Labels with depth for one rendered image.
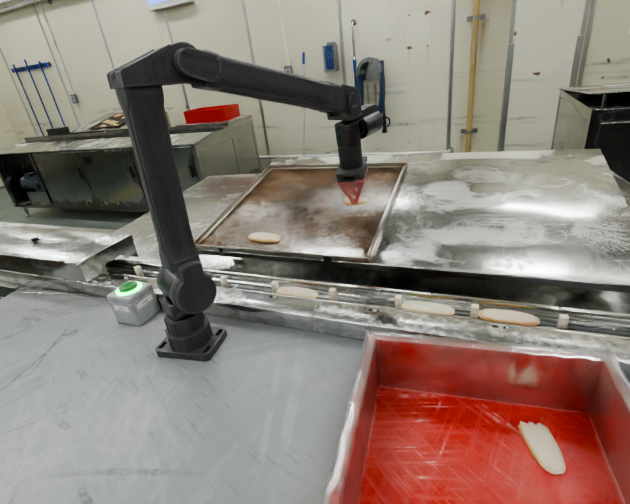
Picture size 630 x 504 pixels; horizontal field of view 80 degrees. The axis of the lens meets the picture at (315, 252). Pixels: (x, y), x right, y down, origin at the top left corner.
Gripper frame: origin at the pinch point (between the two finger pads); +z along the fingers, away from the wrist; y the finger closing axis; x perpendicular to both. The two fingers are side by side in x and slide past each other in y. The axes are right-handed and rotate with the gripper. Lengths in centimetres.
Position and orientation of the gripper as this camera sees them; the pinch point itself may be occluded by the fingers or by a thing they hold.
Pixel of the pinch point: (355, 197)
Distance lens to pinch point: 101.2
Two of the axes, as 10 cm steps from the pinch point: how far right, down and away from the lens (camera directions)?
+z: 1.7, 8.0, 5.7
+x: -9.6, -0.1, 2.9
